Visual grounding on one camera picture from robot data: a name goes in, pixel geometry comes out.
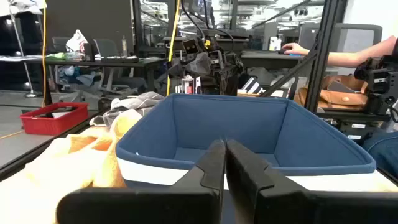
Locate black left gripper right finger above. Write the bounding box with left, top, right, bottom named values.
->
left=226, top=139, right=398, bottom=224

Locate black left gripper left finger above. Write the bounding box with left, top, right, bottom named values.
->
left=57, top=139, right=226, bottom=224

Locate yellow towel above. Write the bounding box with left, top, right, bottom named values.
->
left=67, top=108, right=144, bottom=189

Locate blue white striped fabric basket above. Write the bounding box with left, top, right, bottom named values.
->
left=115, top=93, right=377, bottom=191

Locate grey checked towel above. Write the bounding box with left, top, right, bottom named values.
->
left=90, top=91, right=165, bottom=127

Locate white waffle towel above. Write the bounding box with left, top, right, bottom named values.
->
left=0, top=126, right=125, bottom=224

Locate person's forearm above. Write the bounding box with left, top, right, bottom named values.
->
left=326, top=35, right=398, bottom=68

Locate person's leg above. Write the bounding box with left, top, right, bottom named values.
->
left=362, top=130, right=398, bottom=180

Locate brown leather bag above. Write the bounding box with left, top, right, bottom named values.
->
left=294, top=74, right=369, bottom=111

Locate black desk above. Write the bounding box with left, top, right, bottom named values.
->
left=0, top=55, right=167, bottom=94
left=241, top=49, right=312, bottom=70

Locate person's hand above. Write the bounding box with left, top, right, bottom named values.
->
left=281, top=42, right=310, bottom=57

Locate red plastic bin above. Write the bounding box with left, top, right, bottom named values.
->
left=19, top=102, right=90, bottom=136

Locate black keyboard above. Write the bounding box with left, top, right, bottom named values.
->
left=101, top=55, right=140, bottom=63

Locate grey office chair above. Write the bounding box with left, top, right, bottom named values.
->
left=93, top=38, right=147, bottom=95

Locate grey monitor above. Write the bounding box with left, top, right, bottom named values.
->
left=298, top=23, right=383, bottom=54

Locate white plastic bag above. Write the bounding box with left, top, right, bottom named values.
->
left=65, top=29, right=89, bottom=53

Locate black device with cables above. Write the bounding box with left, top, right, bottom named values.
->
left=354, top=55, right=398, bottom=116

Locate thick yellow cable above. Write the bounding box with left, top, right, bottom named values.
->
left=165, top=0, right=182, bottom=96

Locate thin yellow cable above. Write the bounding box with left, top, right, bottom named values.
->
left=41, top=0, right=48, bottom=107

